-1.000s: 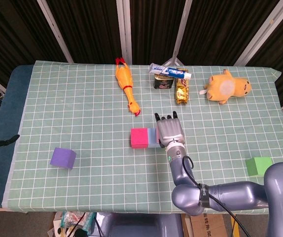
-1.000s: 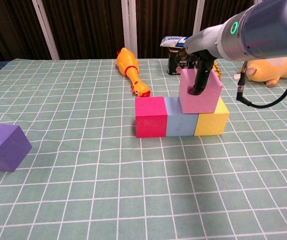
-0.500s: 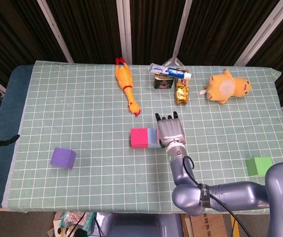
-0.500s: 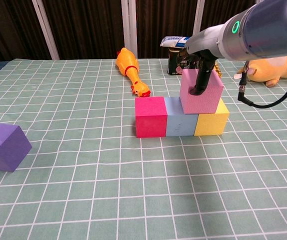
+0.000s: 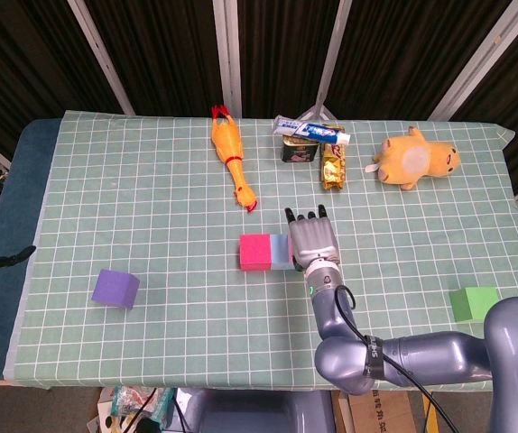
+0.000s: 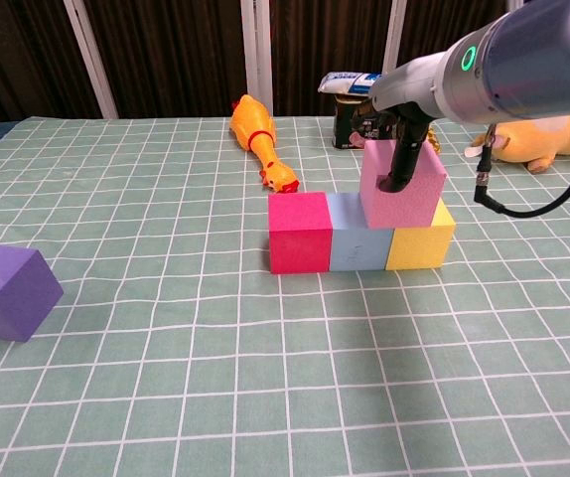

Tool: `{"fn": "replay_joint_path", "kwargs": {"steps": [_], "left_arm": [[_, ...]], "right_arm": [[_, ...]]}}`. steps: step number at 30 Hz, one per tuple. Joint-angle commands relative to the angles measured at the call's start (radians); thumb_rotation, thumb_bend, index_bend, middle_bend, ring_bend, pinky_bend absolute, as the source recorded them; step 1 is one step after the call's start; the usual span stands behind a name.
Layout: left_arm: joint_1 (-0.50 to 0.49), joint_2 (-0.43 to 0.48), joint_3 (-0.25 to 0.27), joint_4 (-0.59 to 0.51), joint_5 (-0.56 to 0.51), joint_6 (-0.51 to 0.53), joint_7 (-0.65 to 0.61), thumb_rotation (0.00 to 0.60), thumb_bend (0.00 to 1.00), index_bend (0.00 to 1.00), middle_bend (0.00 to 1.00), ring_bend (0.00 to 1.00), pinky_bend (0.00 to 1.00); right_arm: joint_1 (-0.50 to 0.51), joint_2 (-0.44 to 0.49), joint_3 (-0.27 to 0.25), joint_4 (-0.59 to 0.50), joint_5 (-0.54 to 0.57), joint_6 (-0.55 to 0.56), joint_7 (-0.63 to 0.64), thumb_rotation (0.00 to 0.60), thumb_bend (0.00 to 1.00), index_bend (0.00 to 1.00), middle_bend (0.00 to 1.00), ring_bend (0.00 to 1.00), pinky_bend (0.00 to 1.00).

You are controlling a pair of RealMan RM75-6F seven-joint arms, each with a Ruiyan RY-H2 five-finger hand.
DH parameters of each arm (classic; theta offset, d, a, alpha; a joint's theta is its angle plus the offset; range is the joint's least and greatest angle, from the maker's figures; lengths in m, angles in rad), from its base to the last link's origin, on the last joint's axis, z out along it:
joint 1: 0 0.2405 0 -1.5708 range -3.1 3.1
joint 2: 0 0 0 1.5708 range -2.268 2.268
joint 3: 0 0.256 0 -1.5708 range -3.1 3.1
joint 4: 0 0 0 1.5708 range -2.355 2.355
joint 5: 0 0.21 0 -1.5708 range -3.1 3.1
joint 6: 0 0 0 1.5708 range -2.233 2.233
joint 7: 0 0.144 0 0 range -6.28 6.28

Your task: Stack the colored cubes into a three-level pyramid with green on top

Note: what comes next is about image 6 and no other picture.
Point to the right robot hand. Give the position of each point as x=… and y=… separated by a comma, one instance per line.
x=409, y=84

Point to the pink foam cube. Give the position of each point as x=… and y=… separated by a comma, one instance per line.
x=414, y=204

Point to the yellow foam cube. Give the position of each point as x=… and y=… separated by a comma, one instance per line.
x=416, y=248

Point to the red foam cube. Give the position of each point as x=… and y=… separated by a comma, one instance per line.
x=297, y=248

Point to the purple foam cube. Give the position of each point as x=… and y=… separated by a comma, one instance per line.
x=2, y=298

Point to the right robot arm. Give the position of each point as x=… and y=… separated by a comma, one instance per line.
x=528, y=59

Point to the gold snack package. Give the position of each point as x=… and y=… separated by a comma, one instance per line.
x=434, y=141

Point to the white blue toothpaste tube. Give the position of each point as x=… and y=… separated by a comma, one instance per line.
x=344, y=82

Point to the dark luncheon meat tin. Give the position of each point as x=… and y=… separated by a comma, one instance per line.
x=344, y=124

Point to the yellow plush animal toy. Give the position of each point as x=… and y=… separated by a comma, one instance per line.
x=538, y=139

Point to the yellow rubber chicken toy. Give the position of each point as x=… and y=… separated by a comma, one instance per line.
x=255, y=124

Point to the light blue foam cube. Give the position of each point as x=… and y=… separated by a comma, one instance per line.
x=357, y=251

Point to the dark brown curtain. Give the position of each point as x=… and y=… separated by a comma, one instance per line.
x=176, y=49

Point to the green checked tablecloth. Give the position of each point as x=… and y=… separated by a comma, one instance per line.
x=285, y=372

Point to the white partition frame post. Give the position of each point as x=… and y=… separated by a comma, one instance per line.
x=91, y=64
x=255, y=49
x=394, y=40

